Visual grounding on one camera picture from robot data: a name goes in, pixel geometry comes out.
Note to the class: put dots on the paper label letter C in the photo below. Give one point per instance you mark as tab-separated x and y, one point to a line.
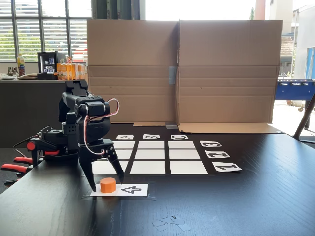
179	137

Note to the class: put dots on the paper label letter B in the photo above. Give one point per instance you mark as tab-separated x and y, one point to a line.
151	137

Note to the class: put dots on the brown paper stack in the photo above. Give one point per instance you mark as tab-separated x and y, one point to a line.
28	76

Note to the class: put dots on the brown cardboard panel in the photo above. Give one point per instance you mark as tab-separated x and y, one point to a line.
130	49
229	49

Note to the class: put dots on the grey tape strip on cardboard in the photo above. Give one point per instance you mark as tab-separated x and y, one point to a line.
173	75

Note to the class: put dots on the small dark bottles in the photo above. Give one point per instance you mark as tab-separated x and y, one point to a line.
12	71

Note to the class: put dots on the paper label letter A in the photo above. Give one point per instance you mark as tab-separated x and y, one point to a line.
125	137

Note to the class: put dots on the grey tape piece on table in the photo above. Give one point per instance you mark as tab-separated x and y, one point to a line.
171	126

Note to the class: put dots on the white nine-square grid sheet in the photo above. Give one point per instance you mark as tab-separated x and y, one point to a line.
147	167

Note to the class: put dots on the paper label number 3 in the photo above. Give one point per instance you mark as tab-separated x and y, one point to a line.
210	144

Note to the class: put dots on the orange drink carton pack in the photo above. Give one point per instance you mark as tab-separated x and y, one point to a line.
65	71

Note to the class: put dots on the white arrow paper sheet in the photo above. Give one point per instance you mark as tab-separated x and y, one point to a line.
134	190

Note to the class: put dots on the paper label number 1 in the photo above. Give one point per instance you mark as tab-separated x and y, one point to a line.
226	167

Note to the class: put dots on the white cloth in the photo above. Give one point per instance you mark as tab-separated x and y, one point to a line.
7	76

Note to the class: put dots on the small colourful packet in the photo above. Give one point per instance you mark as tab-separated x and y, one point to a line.
68	59

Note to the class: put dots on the yellow drink bottle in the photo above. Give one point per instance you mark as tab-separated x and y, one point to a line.
21	65

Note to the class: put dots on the orange round token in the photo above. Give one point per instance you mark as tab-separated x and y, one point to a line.
108	186

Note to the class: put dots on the dark slanted metal leg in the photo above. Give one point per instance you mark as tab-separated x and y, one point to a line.
304	118

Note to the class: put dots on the clear tape scraps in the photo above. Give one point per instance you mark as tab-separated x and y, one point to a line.
172	222

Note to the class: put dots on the black mini fridge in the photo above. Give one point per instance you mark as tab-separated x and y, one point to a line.
47	65

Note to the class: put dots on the paper label number 2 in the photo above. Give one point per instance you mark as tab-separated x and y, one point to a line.
217	154

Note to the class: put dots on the blue foosball table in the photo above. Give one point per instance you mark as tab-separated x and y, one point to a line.
295	89

